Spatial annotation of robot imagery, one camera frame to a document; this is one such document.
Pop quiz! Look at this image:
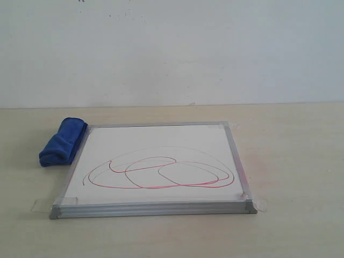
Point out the blue microfiber cloth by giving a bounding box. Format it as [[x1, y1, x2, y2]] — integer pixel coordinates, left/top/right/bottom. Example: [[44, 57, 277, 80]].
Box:
[[39, 117, 88, 167]]

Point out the clear tape back right corner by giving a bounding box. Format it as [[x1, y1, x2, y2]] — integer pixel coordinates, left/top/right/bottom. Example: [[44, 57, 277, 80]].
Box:
[[207, 121, 241, 131]]

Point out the clear tape corner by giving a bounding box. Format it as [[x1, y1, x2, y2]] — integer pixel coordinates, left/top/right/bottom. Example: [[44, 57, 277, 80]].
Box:
[[207, 121, 241, 131], [30, 197, 78, 213], [239, 192, 267, 214]]

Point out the clear tape front right corner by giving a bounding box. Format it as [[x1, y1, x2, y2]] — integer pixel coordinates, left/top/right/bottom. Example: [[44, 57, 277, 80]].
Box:
[[239, 192, 267, 214]]

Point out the clear tape front left corner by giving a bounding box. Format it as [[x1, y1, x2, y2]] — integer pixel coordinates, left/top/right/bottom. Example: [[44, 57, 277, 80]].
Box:
[[30, 197, 78, 213]]

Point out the white whiteboard with aluminium frame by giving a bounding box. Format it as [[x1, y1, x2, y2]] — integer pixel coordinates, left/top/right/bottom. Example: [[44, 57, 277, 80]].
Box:
[[49, 121, 252, 219]]

